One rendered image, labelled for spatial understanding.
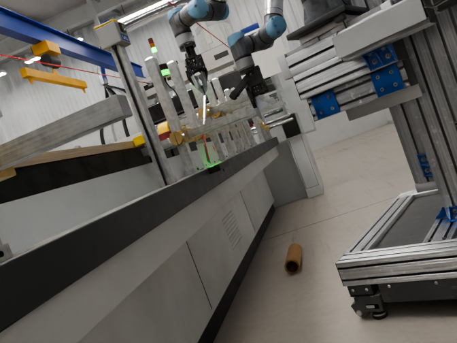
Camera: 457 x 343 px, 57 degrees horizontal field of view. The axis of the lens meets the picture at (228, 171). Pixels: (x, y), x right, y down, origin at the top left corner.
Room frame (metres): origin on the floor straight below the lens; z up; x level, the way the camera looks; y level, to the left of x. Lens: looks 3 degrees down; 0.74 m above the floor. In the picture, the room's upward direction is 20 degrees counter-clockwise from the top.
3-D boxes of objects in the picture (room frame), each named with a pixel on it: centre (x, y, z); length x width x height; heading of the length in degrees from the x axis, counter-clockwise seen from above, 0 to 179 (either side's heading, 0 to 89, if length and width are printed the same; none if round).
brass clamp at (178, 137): (1.60, 0.12, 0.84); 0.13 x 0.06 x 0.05; 166
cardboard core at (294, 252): (2.37, -0.18, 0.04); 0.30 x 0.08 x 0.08; 166
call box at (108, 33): (1.32, 0.19, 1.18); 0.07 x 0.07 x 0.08; 76
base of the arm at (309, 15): (1.50, -0.50, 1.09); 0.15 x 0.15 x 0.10
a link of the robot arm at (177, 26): (1.80, -0.02, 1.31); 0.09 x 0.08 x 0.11; 44
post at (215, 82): (2.55, -0.11, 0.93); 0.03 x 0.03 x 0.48; 76
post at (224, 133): (2.30, -0.05, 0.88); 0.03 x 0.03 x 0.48; 76
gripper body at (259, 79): (1.79, -0.23, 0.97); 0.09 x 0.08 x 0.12; 76
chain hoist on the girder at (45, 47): (6.54, 1.94, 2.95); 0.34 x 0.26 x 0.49; 171
